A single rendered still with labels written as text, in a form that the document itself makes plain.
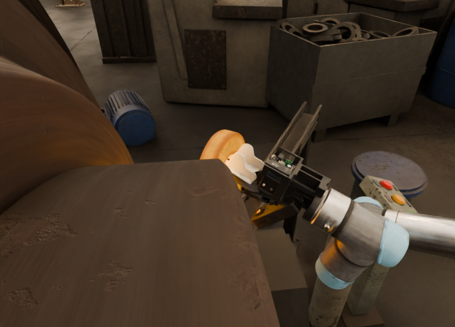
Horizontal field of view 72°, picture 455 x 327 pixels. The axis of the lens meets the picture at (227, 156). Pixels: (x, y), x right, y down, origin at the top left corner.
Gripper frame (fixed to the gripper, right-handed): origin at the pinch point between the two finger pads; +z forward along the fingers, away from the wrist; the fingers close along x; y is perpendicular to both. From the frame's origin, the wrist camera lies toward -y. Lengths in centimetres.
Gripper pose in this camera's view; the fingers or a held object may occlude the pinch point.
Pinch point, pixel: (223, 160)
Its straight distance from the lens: 63.6
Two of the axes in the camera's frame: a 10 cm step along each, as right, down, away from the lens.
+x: -4.8, 4.9, -7.3
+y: 2.3, -7.3, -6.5
